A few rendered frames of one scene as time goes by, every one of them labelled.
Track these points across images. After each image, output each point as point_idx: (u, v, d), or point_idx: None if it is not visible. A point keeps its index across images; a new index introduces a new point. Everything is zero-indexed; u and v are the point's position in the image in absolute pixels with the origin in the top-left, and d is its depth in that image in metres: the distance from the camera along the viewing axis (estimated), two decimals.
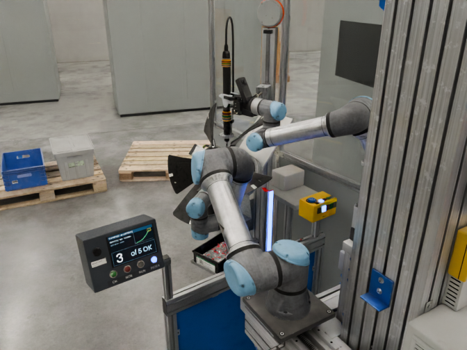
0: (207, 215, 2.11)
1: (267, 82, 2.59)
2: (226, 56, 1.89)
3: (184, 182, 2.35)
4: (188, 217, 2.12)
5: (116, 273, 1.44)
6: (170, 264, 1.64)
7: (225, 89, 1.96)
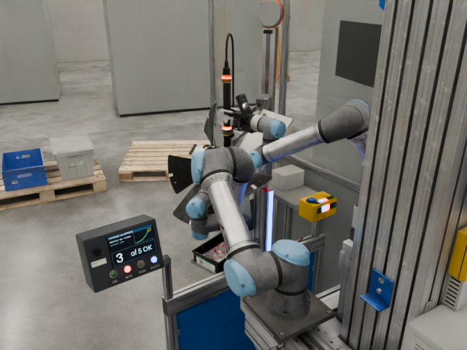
0: (207, 215, 2.11)
1: (267, 82, 2.59)
2: (226, 72, 1.92)
3: (184, 182, 2.35)
4: (188, 217, 2.12)
5: (116, 273, 1.44)
6: (170, 264, 1.64)
7: (225, 105, 1.98)
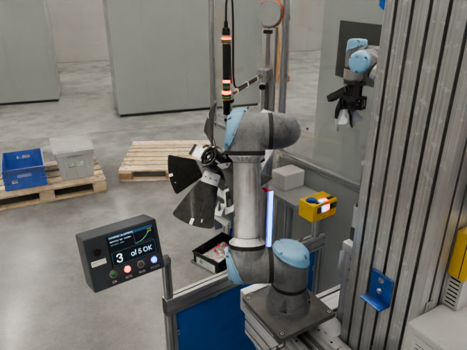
0: (207, 215, 2.11)
1: (267, 82, 2.59)
2: (226, 32, 1.85)
3: (184, 182, 2.35)
4: (188, 217, 2.12)
5: (116, 273, 1.44)
6: (170, 264, 1.64)
7: (224, 67, 1.92)
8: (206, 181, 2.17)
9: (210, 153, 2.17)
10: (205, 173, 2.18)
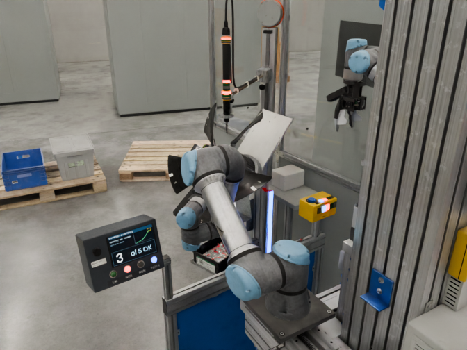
0: (181, 184, 2.36)
1: (267, 82, 2.59)
2: (226, 32, 1.85)
3: (208, 134, 2.40)
4: (171, 170, 2.38)
5: (116, 273, 1.44)
6: (170, 264, 1.64)
7: (224, 67, 1.92)
8: None
9: None
10: None
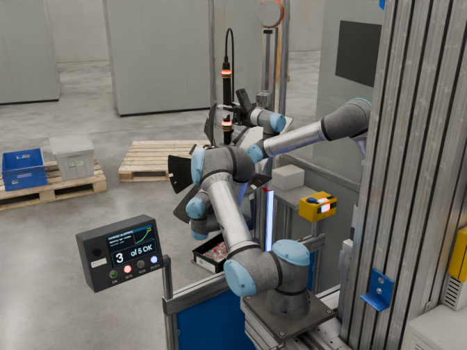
0: (181, 184, 2.36)
1: (267, 82, 2.59)
2: (226, 67, 1.91)
3: (208, 134, 2.40)
4: (171, 170, 2.38)
5: (116, 273, 1.44)
6: (170, 264, 1.64)
7: (225, 100, 1.98)
8: None
9: None
10: None
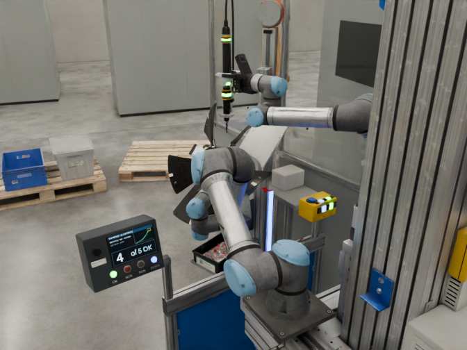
0: (181, 184, 2.36)
1: None
2: (226, 32, 1.85)
3: (208, 134, 2.40)
4: (171, 170, 2.38)
5: (116, 273, 1.44)
6: (170, 264, 1.64)
7: (224, 67, 1.91)
8: None
9: None
10: None
